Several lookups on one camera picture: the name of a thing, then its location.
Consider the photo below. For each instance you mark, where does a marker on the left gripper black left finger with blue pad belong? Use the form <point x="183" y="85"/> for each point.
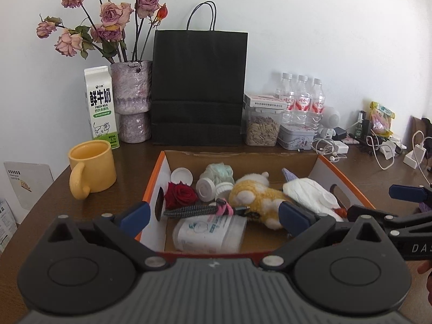
<point x="79" y="268"/>

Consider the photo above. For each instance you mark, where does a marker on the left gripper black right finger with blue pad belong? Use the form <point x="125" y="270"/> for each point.
<point x="345" y="268"/>

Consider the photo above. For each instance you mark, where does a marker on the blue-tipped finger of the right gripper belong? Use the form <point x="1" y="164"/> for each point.
<point x="419" y="194"/>

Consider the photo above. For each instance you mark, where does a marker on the white round button disc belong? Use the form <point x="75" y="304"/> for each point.
<point x="329" y="200"/>

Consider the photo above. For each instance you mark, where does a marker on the white face mask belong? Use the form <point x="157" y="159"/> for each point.
<point x="306" y="192"/>

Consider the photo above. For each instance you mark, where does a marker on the small white round device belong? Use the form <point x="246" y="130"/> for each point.
<point x="205" y="189"/>

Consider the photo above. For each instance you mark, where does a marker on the purple fabric pouch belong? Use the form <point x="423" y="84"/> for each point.
<point x="288" y="175"/>

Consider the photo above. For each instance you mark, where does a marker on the large white screw lid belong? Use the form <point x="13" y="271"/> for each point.
<point x="223" y="190"/>

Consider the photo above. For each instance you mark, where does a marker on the yellow snack packet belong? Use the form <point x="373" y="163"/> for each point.
<point x="381" y="119"/>

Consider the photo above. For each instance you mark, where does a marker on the blue white booklet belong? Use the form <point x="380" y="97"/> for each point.
<point x="8" y="225"/>

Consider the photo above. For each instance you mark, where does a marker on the yellow ceramic mug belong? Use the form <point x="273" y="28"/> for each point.
<point x="92" y="168"/>

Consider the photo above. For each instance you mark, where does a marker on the white leaflet card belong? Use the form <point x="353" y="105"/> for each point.
<point x="29" y="181"/>

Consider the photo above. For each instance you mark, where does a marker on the red cardboard box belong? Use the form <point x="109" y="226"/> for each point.
<point x="157" y="233"/>

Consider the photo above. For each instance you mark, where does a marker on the white round robot toy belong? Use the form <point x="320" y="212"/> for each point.
<point x="329" y="121"/>

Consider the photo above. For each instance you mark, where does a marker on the red rose flower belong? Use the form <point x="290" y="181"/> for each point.
<point x="180" y="195"/>

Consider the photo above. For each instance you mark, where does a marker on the yellow spotted plush toy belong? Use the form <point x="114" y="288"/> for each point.
<point x="254" y="191"/>

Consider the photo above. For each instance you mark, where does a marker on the water bottle right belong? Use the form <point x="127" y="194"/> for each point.
<point x="316" y="105"/>

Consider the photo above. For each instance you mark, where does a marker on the water bottle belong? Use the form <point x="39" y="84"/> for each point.
<point x="302" y="101"/>
<point x="316" y="105"/>
<point x="285" y="92"/>

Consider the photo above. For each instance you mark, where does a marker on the white jar lid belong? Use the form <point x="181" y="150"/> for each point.
<point x="181" y="175"/>

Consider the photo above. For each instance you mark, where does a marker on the small metal tin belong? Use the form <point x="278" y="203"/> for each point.
<point x="293" y="137"/>

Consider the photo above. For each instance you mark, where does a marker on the white wet wipes pack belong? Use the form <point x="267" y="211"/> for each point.
<point x="210" y="234"/>

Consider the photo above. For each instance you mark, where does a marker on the water bottle middle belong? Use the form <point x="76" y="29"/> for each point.
<point x="302" y="101"/>

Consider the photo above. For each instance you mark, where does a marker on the water bottle left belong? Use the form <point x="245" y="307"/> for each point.
<point x="285" y="92"/>

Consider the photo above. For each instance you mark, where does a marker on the pale green bath pouf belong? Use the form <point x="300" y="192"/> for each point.
<point x="219" y="173"/>

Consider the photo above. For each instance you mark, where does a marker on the clear jar of seeds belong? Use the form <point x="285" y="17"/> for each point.
<point x="261" y="125"/>

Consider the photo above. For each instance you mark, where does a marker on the flat white red box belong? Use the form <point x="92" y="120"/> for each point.
<point x="264" y="101"/>

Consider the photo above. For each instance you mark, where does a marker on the white milk carton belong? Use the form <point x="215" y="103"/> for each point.
<point x="99" y="100"/>

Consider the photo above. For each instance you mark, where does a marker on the purple textured vase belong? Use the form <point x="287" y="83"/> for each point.
<point x="132" y="99"/>

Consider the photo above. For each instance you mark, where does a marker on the black paper shopping bag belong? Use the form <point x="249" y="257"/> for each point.
<point x="197" y="86"/>

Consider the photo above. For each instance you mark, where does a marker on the dried pink rose bouquet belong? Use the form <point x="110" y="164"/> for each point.
<point x="116" y="30"/>

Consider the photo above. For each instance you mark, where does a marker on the white charger with cable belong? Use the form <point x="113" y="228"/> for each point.
<point x="414" y="159"/>

